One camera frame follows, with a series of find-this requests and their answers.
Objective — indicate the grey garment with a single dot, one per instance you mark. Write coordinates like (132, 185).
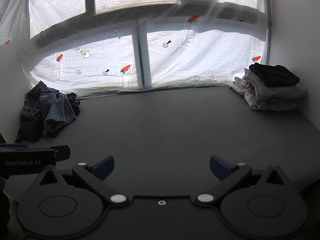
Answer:
(280, 93)

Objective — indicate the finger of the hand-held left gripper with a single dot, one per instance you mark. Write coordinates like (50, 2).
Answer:
(62, 153)
(13, 145)

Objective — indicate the black knit sweater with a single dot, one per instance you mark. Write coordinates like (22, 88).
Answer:
(275, 76)

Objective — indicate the white printed curtain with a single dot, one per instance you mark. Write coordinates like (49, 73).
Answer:
(175, 55)

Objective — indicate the pile of white clothes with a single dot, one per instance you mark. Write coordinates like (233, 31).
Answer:
(240, 86)

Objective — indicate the blue denim jeans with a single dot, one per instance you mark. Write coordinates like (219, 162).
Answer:
(58, 110)

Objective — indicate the black garment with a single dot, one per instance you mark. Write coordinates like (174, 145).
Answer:
(74, 102)

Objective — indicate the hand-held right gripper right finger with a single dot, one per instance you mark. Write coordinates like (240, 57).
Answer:
(221, 167)

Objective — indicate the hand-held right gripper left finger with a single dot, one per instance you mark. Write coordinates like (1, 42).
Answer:
(103, 167)

